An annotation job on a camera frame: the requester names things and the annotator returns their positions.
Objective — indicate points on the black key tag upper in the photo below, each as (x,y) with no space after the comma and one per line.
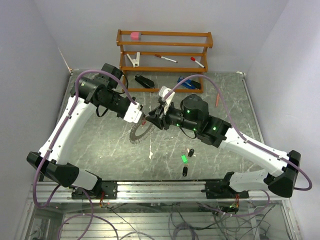
(191,152)

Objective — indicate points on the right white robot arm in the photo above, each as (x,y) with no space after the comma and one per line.
(278,172)

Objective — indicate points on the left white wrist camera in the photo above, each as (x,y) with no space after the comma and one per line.
(134,113)

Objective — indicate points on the pink eraser block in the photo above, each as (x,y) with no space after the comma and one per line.
(135,36)

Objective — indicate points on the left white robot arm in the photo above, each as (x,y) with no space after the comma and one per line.
(86,97)

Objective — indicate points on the red-capped marker right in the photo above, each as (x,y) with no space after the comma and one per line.
(197,62)

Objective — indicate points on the orange pencil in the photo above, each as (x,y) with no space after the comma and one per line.
(217,100)

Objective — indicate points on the blue stapler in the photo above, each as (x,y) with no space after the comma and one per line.
(192,85)

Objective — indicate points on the white plastic clip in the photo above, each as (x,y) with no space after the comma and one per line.
(134,61)

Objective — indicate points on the wooden three-tier shelf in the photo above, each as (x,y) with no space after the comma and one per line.
(179,46)

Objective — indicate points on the aluminium mounting rail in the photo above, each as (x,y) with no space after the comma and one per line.
(148,192)

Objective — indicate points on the red-capped marker left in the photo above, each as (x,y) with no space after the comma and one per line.
(166,58)

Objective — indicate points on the red-capped marker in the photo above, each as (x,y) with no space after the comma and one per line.
(166,58)
(197,62)

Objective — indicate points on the black stapler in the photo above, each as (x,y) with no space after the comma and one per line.
(145,82)

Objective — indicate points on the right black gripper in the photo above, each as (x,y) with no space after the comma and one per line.
(155,116)

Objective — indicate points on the green key tag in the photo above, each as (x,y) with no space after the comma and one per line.
(184,159)

